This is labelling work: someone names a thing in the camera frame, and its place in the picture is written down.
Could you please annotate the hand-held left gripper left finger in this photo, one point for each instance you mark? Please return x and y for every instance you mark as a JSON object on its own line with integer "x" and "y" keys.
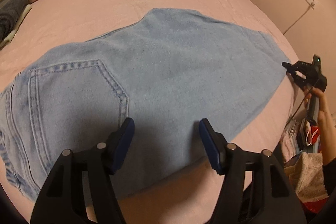
{"x": 125, "y": 134}

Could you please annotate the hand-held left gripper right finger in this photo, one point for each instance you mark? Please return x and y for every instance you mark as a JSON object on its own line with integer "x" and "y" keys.
{"x": 207, "y": 136}

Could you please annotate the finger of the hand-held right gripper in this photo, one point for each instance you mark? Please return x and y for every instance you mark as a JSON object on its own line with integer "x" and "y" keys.
{"x": 295, "y": 78}
{"x": 288, "y": 65}

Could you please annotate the light blue denim pants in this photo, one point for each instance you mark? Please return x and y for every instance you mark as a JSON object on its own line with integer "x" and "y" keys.
{"x": 162, "y": 74}

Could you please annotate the person's right forearm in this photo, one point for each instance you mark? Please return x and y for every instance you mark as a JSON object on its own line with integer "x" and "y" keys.
{"x": 325, "y": 132}

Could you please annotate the person's right hand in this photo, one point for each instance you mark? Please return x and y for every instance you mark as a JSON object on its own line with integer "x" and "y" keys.
{"x": 315, "y": 95}

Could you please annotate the red and white bag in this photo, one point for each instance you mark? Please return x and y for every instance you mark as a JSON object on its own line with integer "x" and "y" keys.
{"x": 313, "y": 134}

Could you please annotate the pale pink cloth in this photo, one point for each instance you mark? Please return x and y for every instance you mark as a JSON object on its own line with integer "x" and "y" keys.
{"x": 288, "y": 146}

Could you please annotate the beige fluffy towel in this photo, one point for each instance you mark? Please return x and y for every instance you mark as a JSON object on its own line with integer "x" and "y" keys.
{"x": 311, "y": 176}

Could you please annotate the folded light green cloth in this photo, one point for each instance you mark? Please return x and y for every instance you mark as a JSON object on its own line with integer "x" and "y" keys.
{"x": 23, "y": 12}

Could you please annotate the folded dark blue sweater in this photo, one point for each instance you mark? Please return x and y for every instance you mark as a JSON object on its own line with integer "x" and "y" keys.
{"x": 10, "y": 8}

